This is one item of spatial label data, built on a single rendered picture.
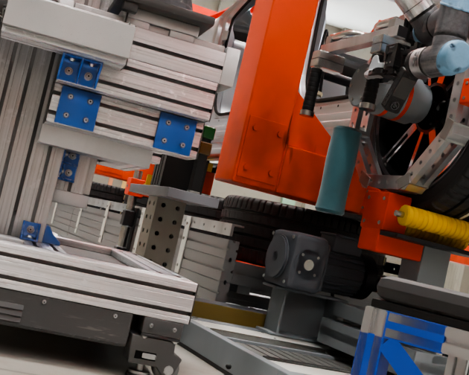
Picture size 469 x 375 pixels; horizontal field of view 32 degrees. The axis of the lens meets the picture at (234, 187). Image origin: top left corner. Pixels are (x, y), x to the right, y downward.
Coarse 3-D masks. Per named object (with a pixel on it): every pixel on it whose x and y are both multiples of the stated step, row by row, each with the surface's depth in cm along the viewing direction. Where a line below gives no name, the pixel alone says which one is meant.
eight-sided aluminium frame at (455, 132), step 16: (400, 16) 252; (352, 112) 265; (448, 112) 218; (464, 112) 219; (368, 128) 263; (448, 128) 216; (464, 128) 216; (368, 144) 260; (432, 144) 222; (448, 144) 218; (464, 144) 219; (368, 160) 257; (432, 160) 222; (448, 160) 222; (368, 176) 247; (384, 176) 239; (400, 176) 232; (416, 176) 226; (432, 176) 226; (400, 192) 238; (416, 192) 230
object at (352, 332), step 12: (324, 324) 254; (336, 324) 248; (348, 324) 251; (324, 336) 253; (336, 336) 246; (348, 336) 240; (336, 348) 245; (348, 348) 239; (408, 348) 214; (420, 348) 220; (420, 360) 211; (432, 360) 212; (444, 360) 214; (432, 372) 213
